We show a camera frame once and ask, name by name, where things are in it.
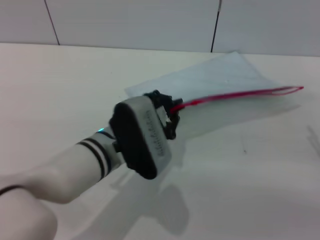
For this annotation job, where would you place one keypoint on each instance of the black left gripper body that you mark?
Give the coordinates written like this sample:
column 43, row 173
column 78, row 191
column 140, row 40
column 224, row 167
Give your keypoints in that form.
column 160, row 102

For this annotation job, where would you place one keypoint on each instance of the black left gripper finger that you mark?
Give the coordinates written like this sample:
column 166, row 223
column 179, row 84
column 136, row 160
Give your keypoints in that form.
column 173, row 127
column 176, row 102

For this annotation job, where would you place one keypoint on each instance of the clear red-zip document bag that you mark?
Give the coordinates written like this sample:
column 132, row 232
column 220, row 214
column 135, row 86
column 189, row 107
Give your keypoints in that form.
column 225, row 80

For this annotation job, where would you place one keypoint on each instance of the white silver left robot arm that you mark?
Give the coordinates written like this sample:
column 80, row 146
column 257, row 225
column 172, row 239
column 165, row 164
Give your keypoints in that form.
column 65, row 172

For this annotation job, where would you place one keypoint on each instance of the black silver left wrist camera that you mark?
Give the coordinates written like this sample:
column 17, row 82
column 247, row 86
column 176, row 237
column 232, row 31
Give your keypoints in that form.
column 140, row 137

